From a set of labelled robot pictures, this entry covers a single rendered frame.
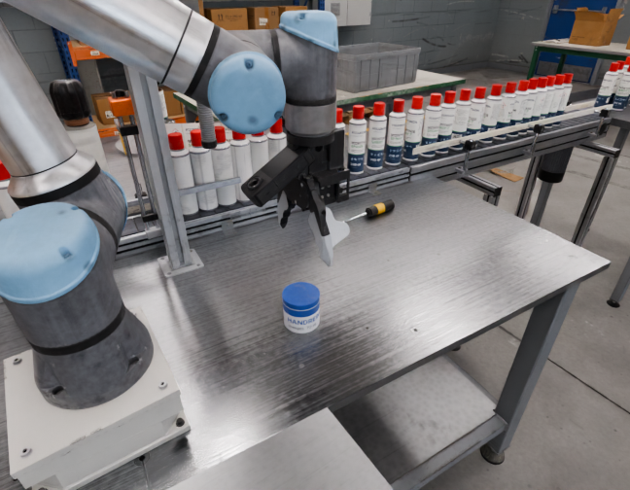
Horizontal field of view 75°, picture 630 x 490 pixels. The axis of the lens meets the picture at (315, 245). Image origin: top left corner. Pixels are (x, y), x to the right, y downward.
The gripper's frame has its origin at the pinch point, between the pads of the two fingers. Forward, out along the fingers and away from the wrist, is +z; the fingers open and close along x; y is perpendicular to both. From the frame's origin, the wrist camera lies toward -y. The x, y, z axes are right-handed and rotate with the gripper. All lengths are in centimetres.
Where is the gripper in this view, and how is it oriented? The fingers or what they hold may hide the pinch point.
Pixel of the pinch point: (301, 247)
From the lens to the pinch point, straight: 70.7
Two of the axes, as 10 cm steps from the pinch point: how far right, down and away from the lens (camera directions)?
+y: 8.3, -3.0, 4.7
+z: 0.0, 8.4, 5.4
